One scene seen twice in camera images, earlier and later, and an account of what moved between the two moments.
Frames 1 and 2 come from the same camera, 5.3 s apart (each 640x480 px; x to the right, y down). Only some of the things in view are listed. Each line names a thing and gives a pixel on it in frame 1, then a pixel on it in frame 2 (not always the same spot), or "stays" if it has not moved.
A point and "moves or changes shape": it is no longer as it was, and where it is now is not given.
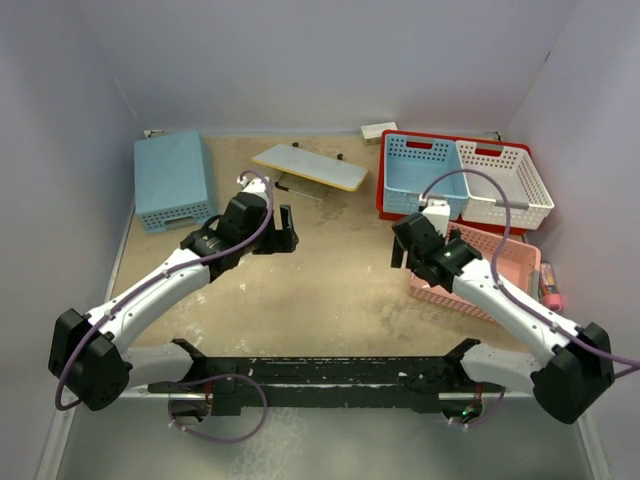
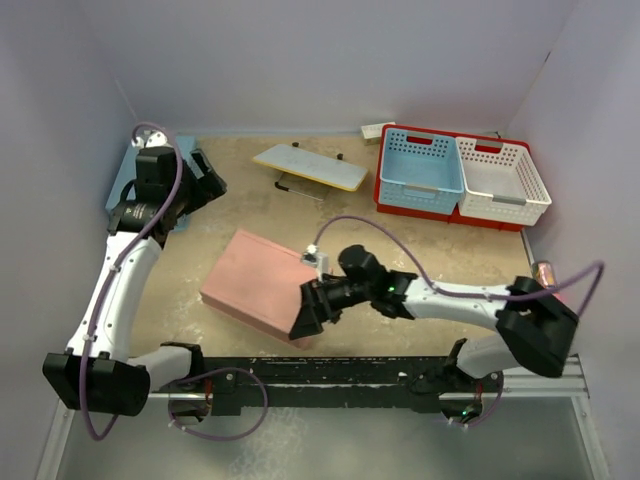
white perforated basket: (529, 199) stays
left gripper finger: (286, 217) to (202, 167)
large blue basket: (169, 182) moves or changes shape
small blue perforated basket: (412, 164) stays
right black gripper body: (412, 264) to (338, 295)
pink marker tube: (552, 299) stays
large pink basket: (517, 269) to (259, 281)
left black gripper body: (273, 241) to (193, 193)
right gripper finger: (397, 254) to (308, 320)
